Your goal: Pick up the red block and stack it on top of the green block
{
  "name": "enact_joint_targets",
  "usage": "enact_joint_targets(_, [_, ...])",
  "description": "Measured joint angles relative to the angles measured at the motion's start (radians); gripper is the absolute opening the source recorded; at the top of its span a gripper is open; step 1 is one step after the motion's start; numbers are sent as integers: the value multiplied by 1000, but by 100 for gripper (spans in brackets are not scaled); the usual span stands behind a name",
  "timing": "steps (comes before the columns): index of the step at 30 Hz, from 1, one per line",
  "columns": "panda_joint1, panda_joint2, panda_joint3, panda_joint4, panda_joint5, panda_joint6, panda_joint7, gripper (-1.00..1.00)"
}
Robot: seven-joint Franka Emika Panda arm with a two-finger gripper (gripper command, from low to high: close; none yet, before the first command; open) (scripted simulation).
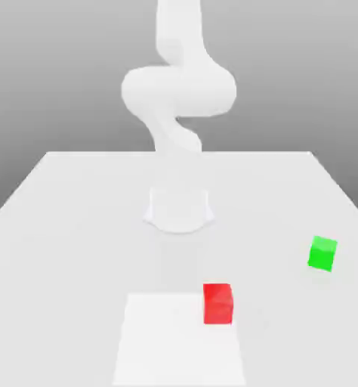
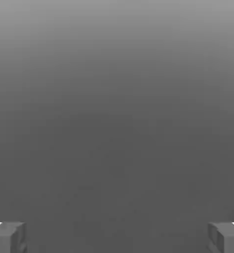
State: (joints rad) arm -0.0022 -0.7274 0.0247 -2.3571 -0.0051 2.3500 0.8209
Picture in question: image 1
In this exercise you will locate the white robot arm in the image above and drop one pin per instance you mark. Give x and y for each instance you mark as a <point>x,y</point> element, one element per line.
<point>179,90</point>

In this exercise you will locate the small red cube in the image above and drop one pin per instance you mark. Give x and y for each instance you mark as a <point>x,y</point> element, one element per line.
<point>217,304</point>

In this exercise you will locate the small green cube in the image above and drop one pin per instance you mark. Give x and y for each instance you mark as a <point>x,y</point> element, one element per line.
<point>321,254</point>

